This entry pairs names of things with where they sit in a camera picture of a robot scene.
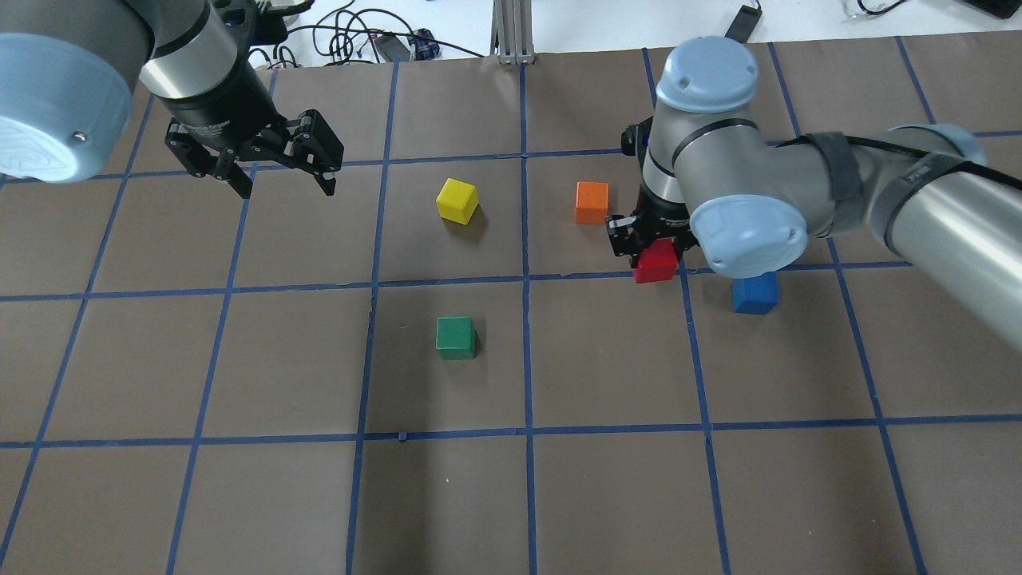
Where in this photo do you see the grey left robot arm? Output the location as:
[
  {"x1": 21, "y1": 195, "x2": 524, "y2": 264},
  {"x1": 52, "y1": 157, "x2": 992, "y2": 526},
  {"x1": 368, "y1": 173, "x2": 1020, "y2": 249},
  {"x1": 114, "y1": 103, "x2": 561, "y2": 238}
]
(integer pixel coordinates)
[{"x1": 1, "y1": 1, "x2": 344, "y2": 199}]

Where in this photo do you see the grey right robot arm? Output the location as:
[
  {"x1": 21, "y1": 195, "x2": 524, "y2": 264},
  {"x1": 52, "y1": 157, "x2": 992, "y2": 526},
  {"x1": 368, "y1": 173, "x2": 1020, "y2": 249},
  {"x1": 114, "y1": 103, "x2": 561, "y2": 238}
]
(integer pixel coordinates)
[{"x1": 595, "y1": 37, "x2": 1020, "y2": 347}]

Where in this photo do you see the orange wooden block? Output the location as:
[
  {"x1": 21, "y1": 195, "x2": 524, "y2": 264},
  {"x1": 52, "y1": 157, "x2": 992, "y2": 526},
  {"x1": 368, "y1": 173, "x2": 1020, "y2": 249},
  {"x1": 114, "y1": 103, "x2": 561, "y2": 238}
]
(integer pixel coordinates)
[{"x1": 574, "y1": 181, "x2": 610, "y2": 225}]

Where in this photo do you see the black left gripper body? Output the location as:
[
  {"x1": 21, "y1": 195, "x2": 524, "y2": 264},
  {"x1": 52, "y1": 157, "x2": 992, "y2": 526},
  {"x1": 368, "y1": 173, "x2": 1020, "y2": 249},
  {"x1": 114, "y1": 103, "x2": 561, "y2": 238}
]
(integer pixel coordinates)
[{"x1": 164, "y1": 109, "x2": 346, "y2": 178}]

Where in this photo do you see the green wooden block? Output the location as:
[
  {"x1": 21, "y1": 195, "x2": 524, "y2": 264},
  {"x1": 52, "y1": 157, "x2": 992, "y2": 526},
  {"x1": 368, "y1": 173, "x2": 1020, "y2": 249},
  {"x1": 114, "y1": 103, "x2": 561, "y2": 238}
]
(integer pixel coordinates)
[{"x1": 435, "y1": 316, "x2": 477, "y2": 361}]

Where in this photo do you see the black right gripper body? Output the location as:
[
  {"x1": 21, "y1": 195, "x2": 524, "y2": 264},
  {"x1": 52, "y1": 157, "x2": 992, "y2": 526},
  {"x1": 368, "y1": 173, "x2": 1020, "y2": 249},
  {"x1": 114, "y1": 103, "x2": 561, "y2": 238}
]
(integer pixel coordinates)
[{"x1": 605, "y1": 187, "x2": 699, "y2": 268}]

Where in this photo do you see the yellow wooden block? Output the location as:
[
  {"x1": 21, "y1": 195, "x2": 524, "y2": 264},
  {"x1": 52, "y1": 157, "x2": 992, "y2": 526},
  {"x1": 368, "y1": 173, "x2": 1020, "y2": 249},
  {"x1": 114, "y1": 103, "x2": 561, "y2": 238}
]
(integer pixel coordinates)
[{"x1": 435, "y1": 178, "x2": 479, "y2": 225}]

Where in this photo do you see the red wooden block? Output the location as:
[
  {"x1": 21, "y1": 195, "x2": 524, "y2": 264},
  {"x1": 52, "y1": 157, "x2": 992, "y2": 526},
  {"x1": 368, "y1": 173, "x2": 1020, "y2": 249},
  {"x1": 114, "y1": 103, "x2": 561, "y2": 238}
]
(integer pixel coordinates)
[{"x1": 632, "y1": 239, "x2": 680, "y2": 284}]

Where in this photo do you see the blue wooden block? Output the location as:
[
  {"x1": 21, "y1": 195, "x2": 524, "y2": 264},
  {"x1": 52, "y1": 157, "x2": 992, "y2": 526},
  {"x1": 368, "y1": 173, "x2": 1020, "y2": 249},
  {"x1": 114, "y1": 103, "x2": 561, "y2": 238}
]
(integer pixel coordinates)
[{"x1": 731, "y1": 272, "x2": 781, "y2": 315}]

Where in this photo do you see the black power adapter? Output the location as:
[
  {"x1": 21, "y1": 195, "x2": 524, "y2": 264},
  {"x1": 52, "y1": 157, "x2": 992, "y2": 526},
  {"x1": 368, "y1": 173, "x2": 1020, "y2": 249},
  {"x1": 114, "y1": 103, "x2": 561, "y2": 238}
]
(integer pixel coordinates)
[{"x1": 371, "y1": 33, "x2": 413, "y2": 62}]

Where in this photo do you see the aluminium frame post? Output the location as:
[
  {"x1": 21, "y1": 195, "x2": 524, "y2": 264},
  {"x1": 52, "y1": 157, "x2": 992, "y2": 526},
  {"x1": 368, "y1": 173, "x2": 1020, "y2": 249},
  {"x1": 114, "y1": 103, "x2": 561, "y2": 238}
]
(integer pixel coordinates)
[{"x1": 490, "y1": 0, "x2": 536, "y2": 65}]

